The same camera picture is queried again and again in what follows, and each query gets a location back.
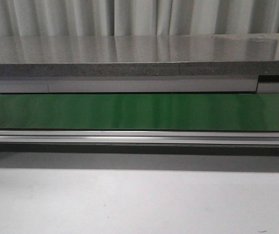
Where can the green conveyor belt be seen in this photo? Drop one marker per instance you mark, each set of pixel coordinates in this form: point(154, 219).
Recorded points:
point(209, 112)

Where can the grey speckled stone counter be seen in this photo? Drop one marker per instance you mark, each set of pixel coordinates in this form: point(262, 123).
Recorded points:
point(140, 64)

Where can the white pleated curtain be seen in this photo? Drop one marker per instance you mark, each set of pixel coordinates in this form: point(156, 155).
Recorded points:
point(137, 17)

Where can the aluminium conveyor frame rail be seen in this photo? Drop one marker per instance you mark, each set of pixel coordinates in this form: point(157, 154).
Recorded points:
point(141, 137)

